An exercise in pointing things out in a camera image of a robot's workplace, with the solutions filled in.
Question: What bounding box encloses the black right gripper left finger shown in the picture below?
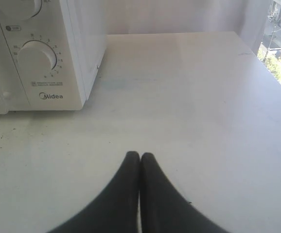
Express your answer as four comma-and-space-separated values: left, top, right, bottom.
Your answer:
51, 151, 140, 233

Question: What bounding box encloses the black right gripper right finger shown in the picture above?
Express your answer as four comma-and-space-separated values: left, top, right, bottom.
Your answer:
140, 152, 225, 233

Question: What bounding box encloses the white appliance control knob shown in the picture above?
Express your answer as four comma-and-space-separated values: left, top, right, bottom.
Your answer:
17, 40, 57, 77
0, 0, 42, 20

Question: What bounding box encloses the white Midea microwave body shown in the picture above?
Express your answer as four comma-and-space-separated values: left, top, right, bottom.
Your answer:
0, 0, 106, 114

